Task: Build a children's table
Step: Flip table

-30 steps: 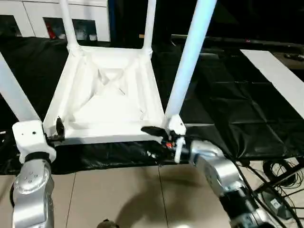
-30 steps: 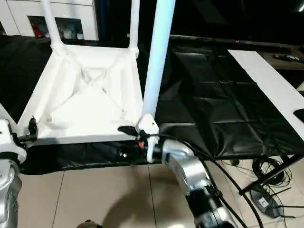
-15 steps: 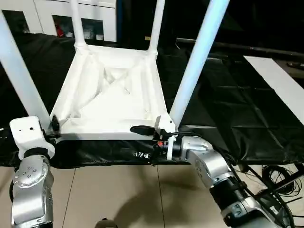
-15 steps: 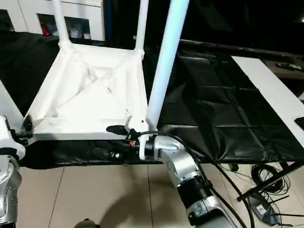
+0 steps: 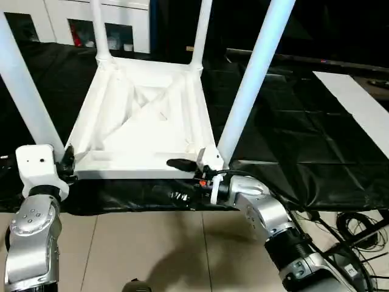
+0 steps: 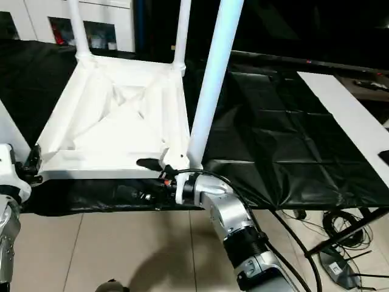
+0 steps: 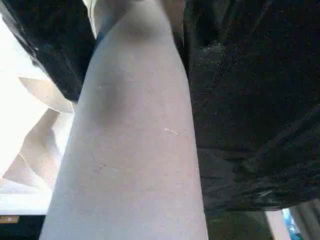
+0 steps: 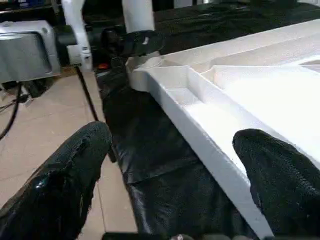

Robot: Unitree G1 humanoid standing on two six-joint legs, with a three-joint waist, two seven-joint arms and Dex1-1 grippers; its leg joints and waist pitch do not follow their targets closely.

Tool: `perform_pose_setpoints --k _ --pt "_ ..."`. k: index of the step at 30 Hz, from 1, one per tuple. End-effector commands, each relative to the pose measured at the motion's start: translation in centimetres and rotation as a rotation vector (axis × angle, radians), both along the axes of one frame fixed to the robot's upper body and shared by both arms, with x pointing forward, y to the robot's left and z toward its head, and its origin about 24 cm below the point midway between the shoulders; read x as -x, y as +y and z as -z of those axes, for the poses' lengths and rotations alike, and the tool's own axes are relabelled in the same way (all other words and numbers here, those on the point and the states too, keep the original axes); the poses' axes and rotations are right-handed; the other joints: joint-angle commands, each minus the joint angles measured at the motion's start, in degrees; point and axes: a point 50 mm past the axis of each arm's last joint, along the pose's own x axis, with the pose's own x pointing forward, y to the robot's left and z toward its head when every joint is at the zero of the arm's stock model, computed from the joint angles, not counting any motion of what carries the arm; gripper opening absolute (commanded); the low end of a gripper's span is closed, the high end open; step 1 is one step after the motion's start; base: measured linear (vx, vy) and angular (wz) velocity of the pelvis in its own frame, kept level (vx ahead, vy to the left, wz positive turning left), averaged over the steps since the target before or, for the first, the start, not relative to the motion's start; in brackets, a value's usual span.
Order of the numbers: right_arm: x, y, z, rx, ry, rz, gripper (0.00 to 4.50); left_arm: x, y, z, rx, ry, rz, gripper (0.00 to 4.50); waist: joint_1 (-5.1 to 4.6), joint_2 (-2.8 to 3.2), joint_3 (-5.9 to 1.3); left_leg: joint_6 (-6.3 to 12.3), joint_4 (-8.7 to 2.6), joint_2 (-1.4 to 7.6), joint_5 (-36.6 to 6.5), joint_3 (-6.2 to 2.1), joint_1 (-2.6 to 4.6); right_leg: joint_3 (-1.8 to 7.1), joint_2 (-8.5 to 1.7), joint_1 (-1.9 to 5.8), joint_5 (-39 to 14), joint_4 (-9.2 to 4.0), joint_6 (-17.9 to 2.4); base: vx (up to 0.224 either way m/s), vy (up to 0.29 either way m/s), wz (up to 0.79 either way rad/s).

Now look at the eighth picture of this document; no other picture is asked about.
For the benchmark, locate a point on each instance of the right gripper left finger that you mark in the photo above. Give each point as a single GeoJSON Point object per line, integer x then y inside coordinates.
{"type": "Point", "coordinates": [57, 190]}

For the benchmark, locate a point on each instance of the white plastic table top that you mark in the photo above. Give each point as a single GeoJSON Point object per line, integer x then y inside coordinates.
{"type": "Point", "coordinates": [250, 95]}

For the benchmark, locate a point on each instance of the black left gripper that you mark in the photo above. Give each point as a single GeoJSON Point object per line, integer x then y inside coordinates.
{"type": "Point", "coordinates": [116, 47]}

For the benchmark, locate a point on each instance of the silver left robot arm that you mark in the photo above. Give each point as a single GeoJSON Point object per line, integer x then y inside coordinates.
{"type": "Point", "coordinates": [27, 55]}

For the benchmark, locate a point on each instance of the black plastic mat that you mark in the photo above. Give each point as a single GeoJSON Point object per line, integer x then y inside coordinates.
{"type": "Point", "coordinates": [162, 175]}

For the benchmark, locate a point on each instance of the white plastic table leg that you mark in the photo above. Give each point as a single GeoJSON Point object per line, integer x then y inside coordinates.
{"type": "Point", "coordinates": [138, 15]}

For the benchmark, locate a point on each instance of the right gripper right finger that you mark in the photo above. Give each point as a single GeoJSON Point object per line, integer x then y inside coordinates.
{"type": "Point", "coordinates": [282, 185]}

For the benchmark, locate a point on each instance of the black metal frame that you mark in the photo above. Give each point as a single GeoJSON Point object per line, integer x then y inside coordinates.
{"type": "Point", "coordinates": [87, 95]}

